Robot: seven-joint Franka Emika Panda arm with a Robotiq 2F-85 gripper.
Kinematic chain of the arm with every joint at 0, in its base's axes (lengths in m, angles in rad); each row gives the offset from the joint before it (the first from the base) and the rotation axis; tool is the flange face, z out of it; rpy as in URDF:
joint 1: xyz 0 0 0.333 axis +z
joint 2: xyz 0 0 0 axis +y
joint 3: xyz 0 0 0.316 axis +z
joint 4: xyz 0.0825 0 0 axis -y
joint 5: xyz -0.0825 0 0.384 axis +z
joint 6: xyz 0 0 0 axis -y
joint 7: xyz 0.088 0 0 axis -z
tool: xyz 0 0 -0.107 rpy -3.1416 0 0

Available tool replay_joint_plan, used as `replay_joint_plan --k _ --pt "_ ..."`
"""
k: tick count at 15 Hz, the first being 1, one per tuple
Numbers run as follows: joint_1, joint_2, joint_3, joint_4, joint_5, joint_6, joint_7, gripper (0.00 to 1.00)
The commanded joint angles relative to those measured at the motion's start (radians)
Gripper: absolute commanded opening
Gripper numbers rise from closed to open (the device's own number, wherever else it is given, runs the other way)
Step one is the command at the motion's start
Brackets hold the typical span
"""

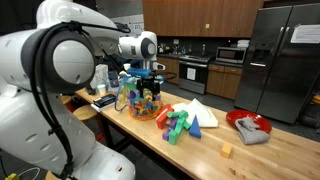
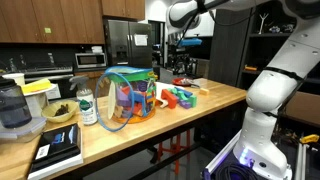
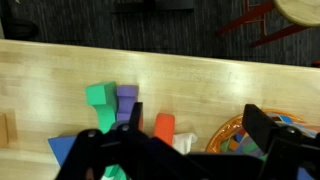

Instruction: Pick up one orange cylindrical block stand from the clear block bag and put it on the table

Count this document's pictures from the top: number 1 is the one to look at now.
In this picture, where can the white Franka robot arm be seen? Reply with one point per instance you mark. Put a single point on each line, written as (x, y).
(20, 133)

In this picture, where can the clear block bag blue rim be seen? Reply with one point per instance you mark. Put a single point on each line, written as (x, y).
(145, 108)

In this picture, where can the red foam block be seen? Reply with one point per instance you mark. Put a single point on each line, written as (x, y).
(163, 117)

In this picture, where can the orange cube foam block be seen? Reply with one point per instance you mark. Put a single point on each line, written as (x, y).
(226, 149)

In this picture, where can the black and white book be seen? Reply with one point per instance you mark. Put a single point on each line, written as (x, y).
(104, 101)

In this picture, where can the green sticky note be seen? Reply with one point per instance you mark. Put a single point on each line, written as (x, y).
(207, 26)

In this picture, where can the purple foam block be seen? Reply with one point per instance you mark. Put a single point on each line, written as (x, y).
(173, 123)
(165, 135)

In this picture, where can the small green foam block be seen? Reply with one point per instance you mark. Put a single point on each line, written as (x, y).
(187, 125)

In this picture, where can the white paper cup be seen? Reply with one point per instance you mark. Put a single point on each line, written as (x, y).
(101, 89)

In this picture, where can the stainless steel refrigerator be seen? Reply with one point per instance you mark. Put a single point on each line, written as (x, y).
(280, 66)

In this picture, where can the white paper on refrigerator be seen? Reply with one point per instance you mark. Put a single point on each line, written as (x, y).
(306, 34)

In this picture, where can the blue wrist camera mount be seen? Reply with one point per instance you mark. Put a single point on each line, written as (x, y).
(138, 72)

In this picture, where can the white cloth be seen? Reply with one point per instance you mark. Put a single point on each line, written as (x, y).
(203, 115)

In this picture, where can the green arch foam block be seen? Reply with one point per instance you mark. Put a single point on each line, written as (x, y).
(178, 114)

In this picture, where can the yellow floor plug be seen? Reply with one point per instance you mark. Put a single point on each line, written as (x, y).
(11, 176)

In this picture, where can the wooden lower cabinet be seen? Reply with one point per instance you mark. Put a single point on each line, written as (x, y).
(223, 81)
(168, 68)

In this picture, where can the wooden upper cabinets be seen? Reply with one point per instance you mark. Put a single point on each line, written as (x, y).
(200, 16)

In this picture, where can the white stack on microwave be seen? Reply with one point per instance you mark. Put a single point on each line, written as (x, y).
(243, 43)

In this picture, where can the silver microwave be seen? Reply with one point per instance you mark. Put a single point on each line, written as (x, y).
(230, 54)

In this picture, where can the red plate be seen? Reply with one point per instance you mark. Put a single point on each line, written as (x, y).
(258, 120)

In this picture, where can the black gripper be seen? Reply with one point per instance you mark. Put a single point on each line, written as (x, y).
(148, 84)

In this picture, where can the wall poster board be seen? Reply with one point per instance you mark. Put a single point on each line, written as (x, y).
(136, 28)

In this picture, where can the stainless steel stove oven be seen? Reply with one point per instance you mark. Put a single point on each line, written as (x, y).
(195, 75)

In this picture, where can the gray cloth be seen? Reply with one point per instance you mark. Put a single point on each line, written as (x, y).
(250, 133)

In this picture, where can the blue triangle foam block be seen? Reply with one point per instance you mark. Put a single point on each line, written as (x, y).
(195, 129)

